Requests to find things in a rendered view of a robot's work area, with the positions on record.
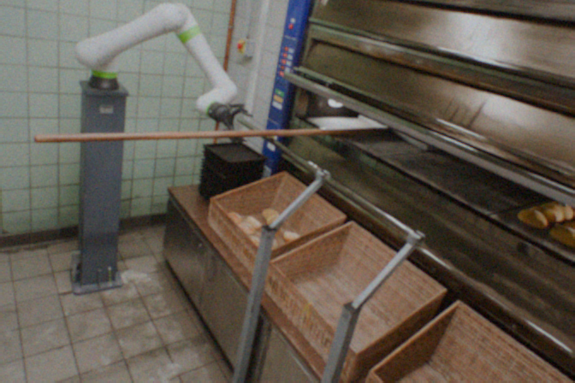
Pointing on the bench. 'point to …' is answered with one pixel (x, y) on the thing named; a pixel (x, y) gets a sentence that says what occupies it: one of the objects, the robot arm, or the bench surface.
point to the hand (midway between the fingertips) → (245, 127)
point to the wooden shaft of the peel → (194, 134)
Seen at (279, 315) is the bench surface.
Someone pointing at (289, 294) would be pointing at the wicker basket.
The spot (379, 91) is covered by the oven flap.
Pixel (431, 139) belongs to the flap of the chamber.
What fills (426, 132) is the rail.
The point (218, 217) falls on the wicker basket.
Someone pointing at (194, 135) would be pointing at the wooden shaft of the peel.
